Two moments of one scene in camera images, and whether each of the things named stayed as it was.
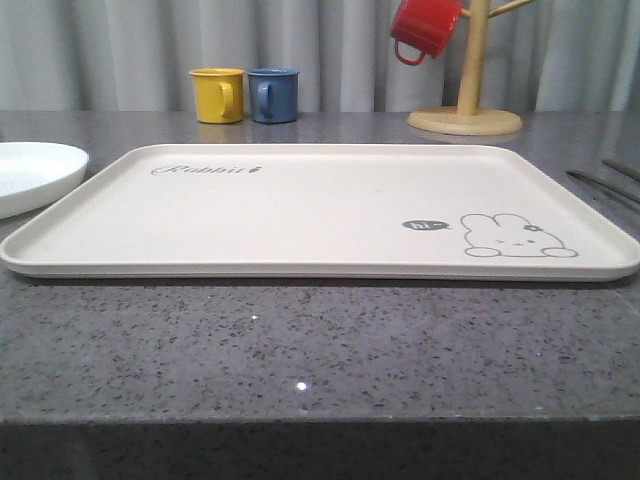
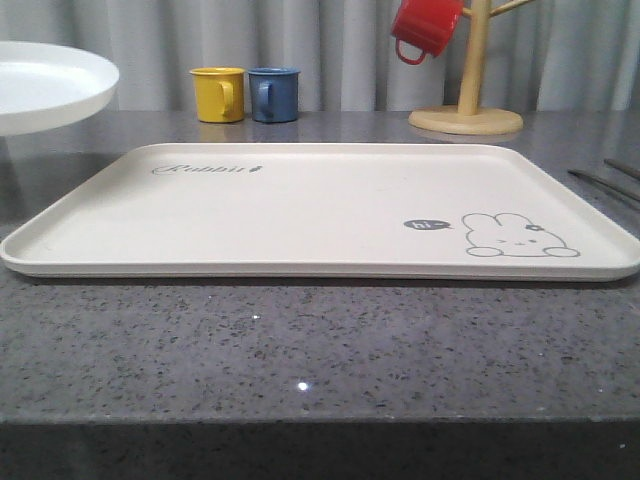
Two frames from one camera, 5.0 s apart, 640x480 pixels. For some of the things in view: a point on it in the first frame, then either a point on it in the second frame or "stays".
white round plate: x=31 y=172 -> x=45 y=86
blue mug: x=274 y=94 stays
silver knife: x=623 y=170 stays
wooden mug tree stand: x=468 y=118 stays
